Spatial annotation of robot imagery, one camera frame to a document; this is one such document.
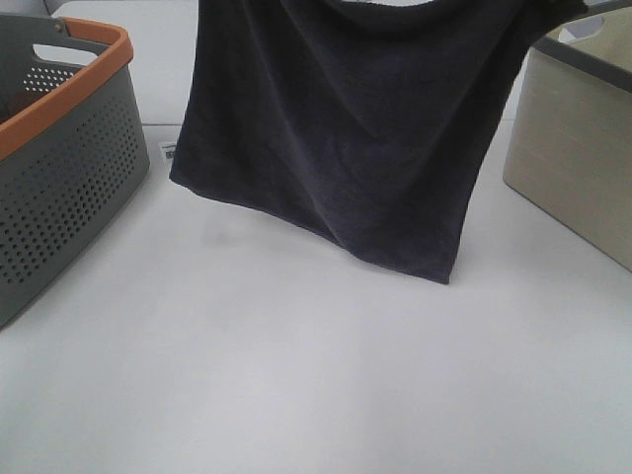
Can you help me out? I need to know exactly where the dark navy towel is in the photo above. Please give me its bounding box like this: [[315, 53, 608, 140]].
[[170, 1, 587, 284]]

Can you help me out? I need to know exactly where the grey perforated basket orange rim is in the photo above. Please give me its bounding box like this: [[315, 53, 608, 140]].
[[1, 13, 149, 325]]

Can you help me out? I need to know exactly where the beige bin grey rim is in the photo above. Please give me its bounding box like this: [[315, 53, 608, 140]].
[[504, 1, 631, 268]]

